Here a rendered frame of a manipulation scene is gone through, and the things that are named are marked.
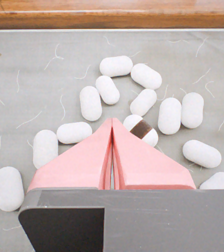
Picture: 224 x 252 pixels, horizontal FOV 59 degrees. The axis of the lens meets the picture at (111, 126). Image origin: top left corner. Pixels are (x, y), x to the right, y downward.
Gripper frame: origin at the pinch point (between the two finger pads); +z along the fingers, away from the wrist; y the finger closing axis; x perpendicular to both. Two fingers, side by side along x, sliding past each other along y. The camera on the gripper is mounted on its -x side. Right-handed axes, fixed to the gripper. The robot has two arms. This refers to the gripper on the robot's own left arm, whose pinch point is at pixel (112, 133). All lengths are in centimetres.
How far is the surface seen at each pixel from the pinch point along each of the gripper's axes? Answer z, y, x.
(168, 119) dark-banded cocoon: 5.3, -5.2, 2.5
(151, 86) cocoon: 8.5, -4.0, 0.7
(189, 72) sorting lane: 11.2, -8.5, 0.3
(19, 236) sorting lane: -1.2, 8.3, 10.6
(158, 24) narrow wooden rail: 15.0, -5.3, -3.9
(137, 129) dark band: 4.5, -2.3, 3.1
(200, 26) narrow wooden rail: 15.2, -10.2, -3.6
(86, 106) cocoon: 6.4, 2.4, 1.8
